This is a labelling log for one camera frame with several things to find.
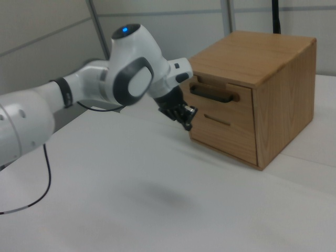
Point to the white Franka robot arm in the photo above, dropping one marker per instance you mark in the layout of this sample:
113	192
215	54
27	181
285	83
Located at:
131	76

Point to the wooden drawer cabinet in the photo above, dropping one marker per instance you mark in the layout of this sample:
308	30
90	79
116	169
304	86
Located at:
283	99

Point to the black upright pole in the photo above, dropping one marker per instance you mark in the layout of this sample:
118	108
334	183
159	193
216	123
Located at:
276	15

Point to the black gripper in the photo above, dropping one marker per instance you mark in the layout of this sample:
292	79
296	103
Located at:
170	101

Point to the grey partition post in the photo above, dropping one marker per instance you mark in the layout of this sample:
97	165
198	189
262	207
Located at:
229	15

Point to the wooden drawer with slot grip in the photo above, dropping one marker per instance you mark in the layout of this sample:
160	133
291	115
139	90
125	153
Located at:
225	139

